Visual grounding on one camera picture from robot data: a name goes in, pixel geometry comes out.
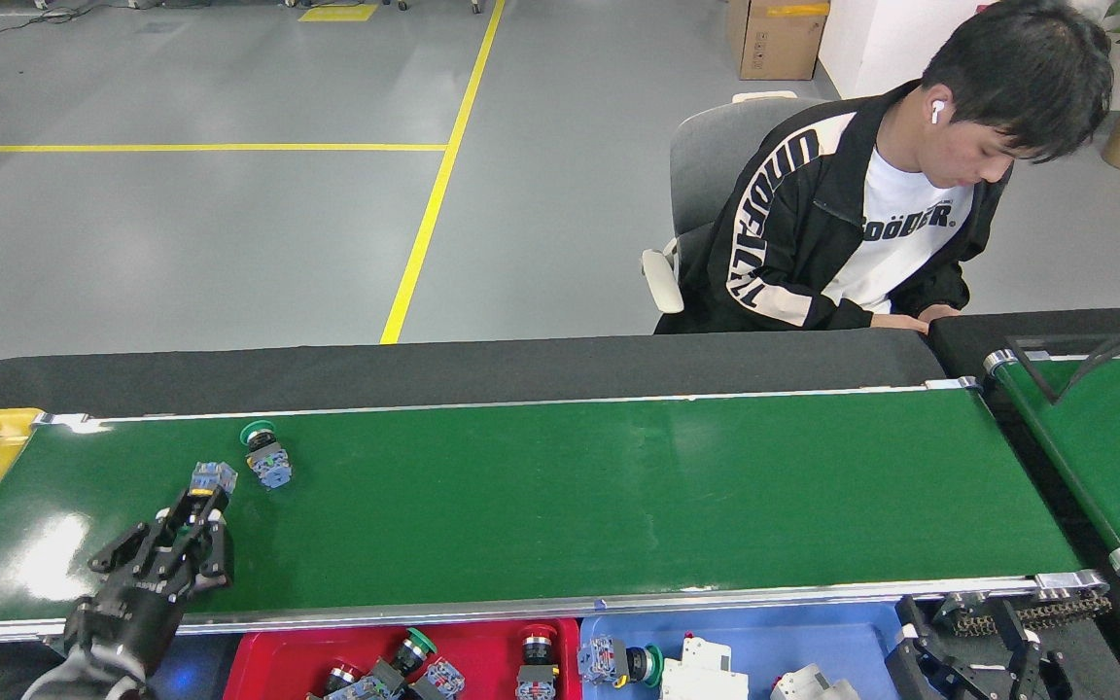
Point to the cardboard box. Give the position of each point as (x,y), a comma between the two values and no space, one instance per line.
(779,39)

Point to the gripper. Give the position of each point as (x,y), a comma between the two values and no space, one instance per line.
(127,617)

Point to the person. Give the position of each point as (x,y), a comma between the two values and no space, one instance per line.
(774,224)

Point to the white circuit breaker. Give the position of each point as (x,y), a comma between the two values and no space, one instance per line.
(813,685)
(706,676)

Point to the grey office chair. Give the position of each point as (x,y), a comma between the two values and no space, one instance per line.
(706,156)

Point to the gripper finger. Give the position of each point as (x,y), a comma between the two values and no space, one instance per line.
(910,661)
(1032,671)

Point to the person's left hand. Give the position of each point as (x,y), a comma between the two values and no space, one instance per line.
(939,312)

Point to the person's right hand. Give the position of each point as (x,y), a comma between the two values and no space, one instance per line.
(902,323)

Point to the red push button switch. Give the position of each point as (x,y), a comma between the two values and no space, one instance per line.
(536,671)
(341,676)

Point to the green conveyor belt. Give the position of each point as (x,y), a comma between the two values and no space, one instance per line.
(618,506)
(1085,447)

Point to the blue plastic bin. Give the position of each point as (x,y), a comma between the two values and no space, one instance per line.
(813,632)

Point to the black guide frame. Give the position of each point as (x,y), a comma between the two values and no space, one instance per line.
(1032,370)

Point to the red plastic bin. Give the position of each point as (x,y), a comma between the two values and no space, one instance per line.
(482,661)

